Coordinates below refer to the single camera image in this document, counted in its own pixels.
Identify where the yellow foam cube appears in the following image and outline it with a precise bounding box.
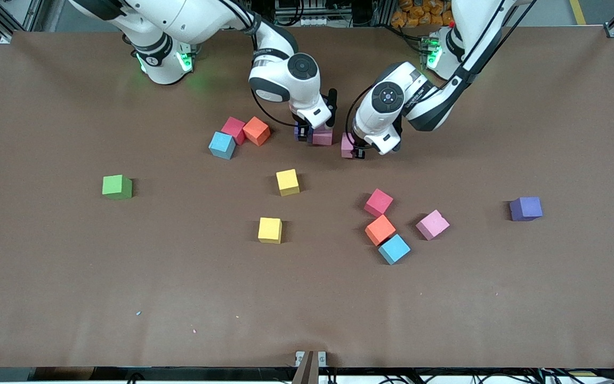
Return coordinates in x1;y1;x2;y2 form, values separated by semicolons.
276;169;301;197
257;217;283;244

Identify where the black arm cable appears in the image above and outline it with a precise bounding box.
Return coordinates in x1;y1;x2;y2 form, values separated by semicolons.
350;0;537;150
216;0;300;129

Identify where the white power strip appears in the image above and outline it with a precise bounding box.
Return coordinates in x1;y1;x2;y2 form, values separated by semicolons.
274;15;340;27

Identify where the green foam cube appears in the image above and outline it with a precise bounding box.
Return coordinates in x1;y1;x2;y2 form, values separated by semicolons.
102;174;133;201

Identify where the red foam cube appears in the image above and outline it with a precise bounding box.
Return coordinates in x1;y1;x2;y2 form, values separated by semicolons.
363;188;394;218
221;116;247;146

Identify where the orange foam cube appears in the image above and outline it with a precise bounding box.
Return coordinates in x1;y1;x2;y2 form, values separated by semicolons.
243;116;272;147
365;214;397;247

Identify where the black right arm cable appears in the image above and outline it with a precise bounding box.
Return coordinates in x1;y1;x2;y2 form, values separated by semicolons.
216;0;300;129

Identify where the bag of orange fruits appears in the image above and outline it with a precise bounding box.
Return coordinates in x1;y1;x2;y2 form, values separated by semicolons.
391;0;454;27

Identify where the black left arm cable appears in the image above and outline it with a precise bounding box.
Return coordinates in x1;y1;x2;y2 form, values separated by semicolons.
350;0;537;150

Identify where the brown tapered post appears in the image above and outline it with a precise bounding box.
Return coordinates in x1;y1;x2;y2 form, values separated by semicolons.
292;350;320;384

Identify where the small metal table bracket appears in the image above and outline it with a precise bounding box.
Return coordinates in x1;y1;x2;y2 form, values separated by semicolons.
295;350;328;368

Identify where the brown paper table cover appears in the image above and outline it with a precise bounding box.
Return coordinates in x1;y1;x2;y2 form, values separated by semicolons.
0;27;614;370

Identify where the blue foam cube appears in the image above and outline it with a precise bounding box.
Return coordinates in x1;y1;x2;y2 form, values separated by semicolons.
208;131;237;161
377;234;411;266

